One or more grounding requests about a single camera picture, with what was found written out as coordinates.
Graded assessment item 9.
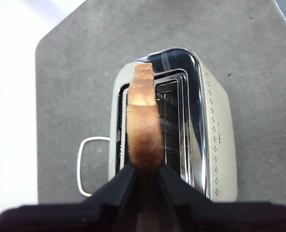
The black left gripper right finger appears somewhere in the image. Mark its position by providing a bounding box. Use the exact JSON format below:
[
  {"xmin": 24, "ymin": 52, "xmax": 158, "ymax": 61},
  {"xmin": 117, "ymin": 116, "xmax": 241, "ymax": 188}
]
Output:
[{"xmin": 154, "ymin": 166, "xmax": 286, "ymax": 232}]

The white power cable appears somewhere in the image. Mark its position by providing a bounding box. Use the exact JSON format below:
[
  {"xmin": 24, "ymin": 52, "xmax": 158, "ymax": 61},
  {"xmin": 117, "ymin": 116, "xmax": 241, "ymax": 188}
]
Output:
[{"xmin": 76, "ymin": 136, "xmax": 111, "ymax": 196}]

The cream toaster with chrome top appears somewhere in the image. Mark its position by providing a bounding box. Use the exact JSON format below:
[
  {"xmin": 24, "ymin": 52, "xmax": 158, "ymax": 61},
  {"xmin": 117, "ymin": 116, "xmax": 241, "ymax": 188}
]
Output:
[{"xmin": 108, "ymin": 47, "xmax": 238, "ymax": 203}]

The brown bread slice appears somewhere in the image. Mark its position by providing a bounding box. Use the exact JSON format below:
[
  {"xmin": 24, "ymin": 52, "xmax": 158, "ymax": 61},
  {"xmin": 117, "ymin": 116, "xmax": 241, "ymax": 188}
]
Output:
[{"xmin": 127, "ymin": 61, "xmax": 163, "ymax": 232}]

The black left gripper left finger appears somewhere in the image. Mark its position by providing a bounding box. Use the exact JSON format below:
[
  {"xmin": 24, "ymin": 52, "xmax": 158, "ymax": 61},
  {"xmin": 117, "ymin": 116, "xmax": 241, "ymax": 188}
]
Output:
[{"xmin": 0, "ymin": 163, "xmax": 143, "ymax": 232}]

